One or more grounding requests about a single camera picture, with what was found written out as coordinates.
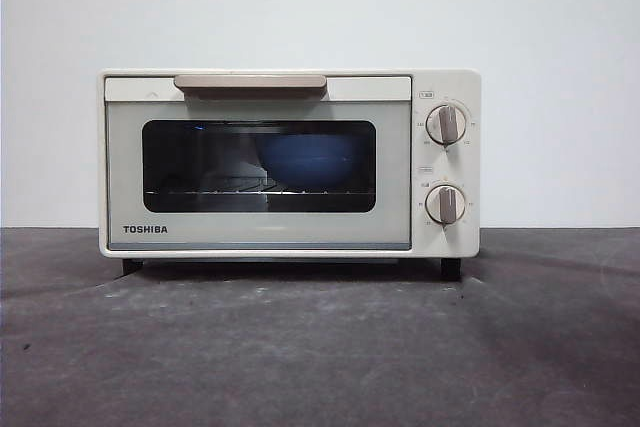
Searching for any blue ribbed bowl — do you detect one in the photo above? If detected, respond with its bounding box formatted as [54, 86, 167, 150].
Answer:
[255, 132, 362, 188]

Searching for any glass oven door with handle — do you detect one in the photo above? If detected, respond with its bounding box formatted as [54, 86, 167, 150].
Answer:
[103, 74, 414, 252]

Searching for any beige timer knob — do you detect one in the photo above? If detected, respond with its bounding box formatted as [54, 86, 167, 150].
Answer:
[425, 184, 469, 227]

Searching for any cream Toshiba toaster oven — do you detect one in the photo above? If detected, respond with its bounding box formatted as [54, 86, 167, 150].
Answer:
[97, 67, 483, 281]

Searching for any metal wire oven rack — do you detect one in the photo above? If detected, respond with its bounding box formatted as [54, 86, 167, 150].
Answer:
[144, 174, 375, 197]

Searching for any beige temperature knob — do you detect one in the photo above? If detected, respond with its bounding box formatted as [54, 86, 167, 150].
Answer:
[427, 104, 471, 147]

